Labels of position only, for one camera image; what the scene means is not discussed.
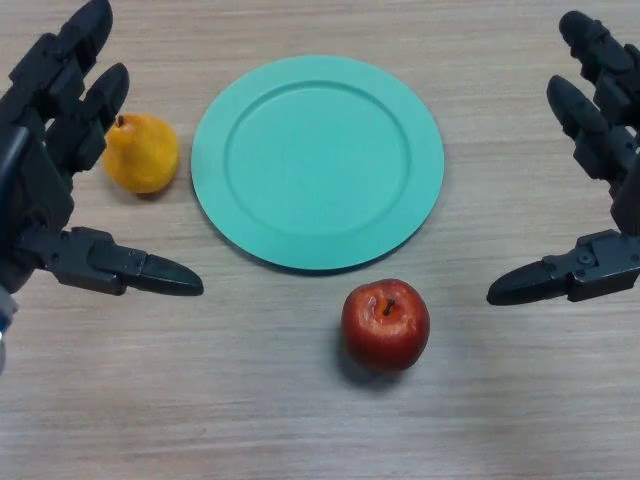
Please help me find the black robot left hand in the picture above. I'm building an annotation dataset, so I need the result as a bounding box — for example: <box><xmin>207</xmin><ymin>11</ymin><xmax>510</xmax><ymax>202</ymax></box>
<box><xmin>0</xmin><ymin>0</ymin><xmax>205</xmax><ymax>301</ymax></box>

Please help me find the red apple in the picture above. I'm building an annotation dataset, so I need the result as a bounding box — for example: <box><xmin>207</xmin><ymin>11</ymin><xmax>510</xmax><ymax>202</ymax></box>
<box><xmin>341</xmin><ymin>278</ymin><xmax>431</xmax><ymax>372</ymax></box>

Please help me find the green round plate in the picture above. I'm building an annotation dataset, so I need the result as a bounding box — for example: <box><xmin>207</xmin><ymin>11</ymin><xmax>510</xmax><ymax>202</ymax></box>
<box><xmin>190</xmin><ymin>54</ymin><xmax>446</xmax><ymax>275</ymax></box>

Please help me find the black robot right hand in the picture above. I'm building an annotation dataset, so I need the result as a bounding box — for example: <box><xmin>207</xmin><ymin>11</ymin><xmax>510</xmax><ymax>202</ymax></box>
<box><xmin>486</xmin><ymin>10</ymin><xmax>640</xmax><ymax>307</ymax></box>

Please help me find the yellow pear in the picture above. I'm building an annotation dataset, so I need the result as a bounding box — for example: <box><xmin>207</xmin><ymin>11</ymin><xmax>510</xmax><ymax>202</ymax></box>
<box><xmin>102</xmin><ymin>113</ymin><xmax>181</xmax><ymax>196</ymax></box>

